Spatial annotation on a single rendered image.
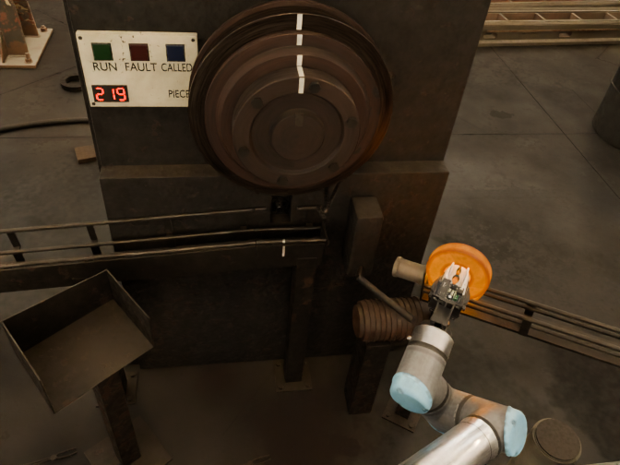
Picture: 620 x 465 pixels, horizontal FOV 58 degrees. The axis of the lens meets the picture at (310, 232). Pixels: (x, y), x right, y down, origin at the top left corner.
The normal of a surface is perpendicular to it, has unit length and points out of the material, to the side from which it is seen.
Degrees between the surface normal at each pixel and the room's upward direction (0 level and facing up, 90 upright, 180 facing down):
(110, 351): 5
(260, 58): 37
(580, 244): 0
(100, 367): 5
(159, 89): 90
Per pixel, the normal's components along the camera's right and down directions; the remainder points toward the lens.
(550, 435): 0.08, -0.73
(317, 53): 0.33, -0.34
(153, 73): 0.14, 0.68
